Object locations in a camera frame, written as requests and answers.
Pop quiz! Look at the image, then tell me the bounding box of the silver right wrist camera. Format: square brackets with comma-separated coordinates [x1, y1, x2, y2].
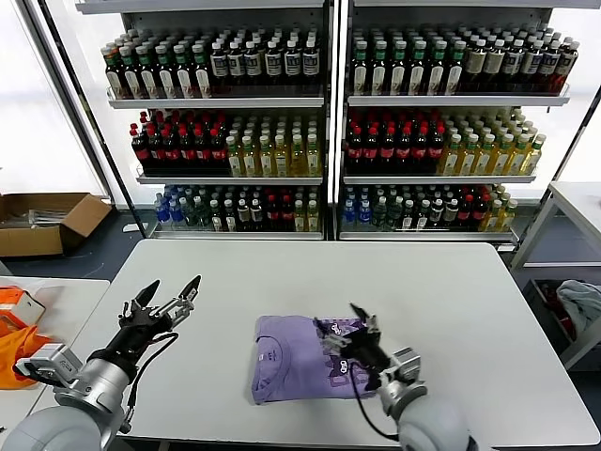
[388, 346, 424, 382]

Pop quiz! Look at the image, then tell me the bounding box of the white side table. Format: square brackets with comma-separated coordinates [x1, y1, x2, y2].
[0, 275, 113, 451]

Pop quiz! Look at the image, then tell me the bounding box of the brown cardboard box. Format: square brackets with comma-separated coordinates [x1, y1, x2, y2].
[0, 191, 114, 258]

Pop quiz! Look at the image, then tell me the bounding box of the white metal frame table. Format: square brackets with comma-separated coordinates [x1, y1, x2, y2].
[509, 181, 601, 372]

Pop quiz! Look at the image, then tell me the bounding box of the white label dark drink bottle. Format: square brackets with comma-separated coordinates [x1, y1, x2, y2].
[501, 39, 527, 94]
[553, 42, 581, 94]
[283, 39, 303, 98]
[227, 40, 247, 98]
[264, 39, 284, 98]
[301, 39, 322, 98]
[244, 40, 265, 98]
[209, 40, 230, 98]
[537, 41, 563, 94]
[519, 40, 546, 94]

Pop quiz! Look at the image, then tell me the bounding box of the green cap dark tea bottle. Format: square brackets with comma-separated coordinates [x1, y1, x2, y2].
[445, 40, 468, 98]
[390, 40, 409, 98]
[173, 43, 194, 100]
[192, 42, 212, 99]
[408, 40, 428, 98]
[427, 40, 448, 98]
[119, 45, 142, 101]
[154, 44, 177, 100]
[135, 45, 159, 101]
[352, 40, 372, 98]
[371, 40, 391, 98]

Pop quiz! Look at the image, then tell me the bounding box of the dark storage bin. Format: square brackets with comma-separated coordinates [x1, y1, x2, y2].
[522, 279, 601, 358]

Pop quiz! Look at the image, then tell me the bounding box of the clear plastic packet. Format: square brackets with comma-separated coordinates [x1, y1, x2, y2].
[26, 208, 79, 230]

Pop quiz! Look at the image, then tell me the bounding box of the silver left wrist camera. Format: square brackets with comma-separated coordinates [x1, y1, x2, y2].
[12, 344, 80, 388]

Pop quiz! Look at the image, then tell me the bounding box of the black window post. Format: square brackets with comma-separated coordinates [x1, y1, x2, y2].
[39, 0, 149, 239]

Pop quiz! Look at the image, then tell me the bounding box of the grey window post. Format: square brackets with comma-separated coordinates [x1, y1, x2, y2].
[21, 0, 114, 203]

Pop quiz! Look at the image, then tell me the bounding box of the grey metal bottle shelf unit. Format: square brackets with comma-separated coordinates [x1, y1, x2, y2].
[77, 0, 337, 241]
[335, 0, 574, 243]

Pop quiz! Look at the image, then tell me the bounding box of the dark window post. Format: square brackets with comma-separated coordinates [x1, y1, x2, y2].
[551, 86, 601, 184]

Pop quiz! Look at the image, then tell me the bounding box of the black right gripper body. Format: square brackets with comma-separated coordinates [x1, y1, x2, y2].
[345, 331, 391, 377]

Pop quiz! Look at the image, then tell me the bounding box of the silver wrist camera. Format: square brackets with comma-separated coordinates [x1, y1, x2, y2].
[388, 346, 424, 382]
[12, 344, 80, 388]

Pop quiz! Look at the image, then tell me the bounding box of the grey white crumpled cloth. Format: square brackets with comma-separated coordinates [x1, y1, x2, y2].
[556, 280, 601, 335]

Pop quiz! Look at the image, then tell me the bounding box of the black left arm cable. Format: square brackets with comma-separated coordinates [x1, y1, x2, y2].
[122, 331, 180, 434]

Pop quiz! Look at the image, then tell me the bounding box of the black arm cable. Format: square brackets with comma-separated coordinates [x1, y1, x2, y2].
[346, 364, 401, 442]
[122, 331, 180, 434]

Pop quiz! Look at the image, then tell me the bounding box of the orange and white carton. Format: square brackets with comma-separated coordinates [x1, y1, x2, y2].
[0, 287, 48, 337]

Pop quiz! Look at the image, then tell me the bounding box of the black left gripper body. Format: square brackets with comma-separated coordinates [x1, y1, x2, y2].
[88, 309, 176, 372]

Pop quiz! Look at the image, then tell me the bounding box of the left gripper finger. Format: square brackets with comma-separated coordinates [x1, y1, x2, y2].
[119, 280, 161, 325]
[157, 274, 201, 320]

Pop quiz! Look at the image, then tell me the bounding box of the orange label tea bottle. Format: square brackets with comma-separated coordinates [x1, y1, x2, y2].
[103, 44, 126, 101]

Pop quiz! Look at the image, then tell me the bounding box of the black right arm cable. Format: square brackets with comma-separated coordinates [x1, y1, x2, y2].
[346, 364, 401, 442]

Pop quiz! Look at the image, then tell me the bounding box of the red cap cola bottle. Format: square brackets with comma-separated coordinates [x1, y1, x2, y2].
[209, 126, 229, 176]
[458, 194, 475, 231]
[427, 124, 447, 176]
[363, 126, 380, 176]
[131, 124, 150, 176]
[472, 194, 490, 231]
[147, 125, 166, 176]
[280, 195, 296, 232]
[266, 195, 282, 232]
[378, 126, 397, 176]
[395, 126, 413, 176]
[163, 126, 182, 176]
[347, 125, 365, 176]
[411, 125, 431, 176]

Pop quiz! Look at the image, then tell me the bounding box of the red cloth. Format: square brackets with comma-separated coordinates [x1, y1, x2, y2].
[539, 284, 578, 340]

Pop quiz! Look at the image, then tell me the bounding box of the orange cloth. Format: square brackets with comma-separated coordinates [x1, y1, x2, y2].
[0, 323, 57, 390]

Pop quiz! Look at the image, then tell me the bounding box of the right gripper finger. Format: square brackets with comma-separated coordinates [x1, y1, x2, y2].
[313, 319, 351, 361]
[350, 303, 381, 335]

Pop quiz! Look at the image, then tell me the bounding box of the purple t-shirt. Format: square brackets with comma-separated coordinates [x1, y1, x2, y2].
[251, 314, 391, 406]

